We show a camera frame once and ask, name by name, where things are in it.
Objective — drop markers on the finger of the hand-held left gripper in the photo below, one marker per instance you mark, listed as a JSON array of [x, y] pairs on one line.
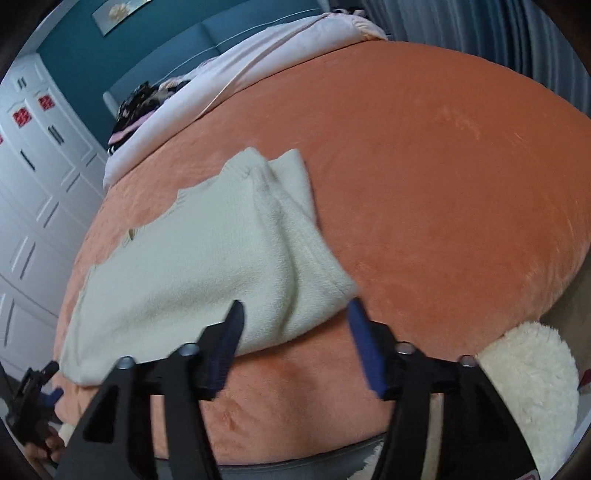
[[53, 395], [46, 370]]

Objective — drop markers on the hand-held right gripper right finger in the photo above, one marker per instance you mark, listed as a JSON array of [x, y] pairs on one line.
[[365, 353]]

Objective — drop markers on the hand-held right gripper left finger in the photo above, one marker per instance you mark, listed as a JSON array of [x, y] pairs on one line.
[[220, 357]]

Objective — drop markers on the white knit sweater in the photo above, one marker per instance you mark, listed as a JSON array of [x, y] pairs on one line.
[[184, 277]]

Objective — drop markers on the dark floral clothes pile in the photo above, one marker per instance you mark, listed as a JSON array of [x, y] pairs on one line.
[[138, 108]]

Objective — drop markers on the person's left hand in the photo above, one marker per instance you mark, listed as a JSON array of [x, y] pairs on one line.
[[46, 450]]

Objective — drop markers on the person's grey pants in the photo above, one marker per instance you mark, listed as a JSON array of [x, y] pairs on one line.
[[286, 468]]

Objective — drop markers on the person's white fleece jacket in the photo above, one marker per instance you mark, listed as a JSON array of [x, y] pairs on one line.
[[531, 383]]

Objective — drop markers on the orange plush blanket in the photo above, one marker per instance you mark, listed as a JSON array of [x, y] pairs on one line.
[[438, 184]]

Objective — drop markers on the white panelled wardrobe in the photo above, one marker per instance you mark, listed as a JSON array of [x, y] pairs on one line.
[[41, 184]]

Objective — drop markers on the red paper wardrobe sticker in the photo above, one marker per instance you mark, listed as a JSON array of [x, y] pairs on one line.
[[21, 115], [45, 101]]

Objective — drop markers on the pale pink quilt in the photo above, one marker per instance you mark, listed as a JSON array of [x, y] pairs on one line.
[[258, 60]]

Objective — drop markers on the teal padded headboard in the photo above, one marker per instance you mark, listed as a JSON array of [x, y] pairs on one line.
[[231, 32]]

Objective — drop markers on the grey curtain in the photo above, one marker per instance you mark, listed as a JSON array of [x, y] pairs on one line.
[[485, 37]]

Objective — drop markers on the framed flower wall picture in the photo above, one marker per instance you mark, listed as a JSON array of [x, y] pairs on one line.
[[122, 9]]

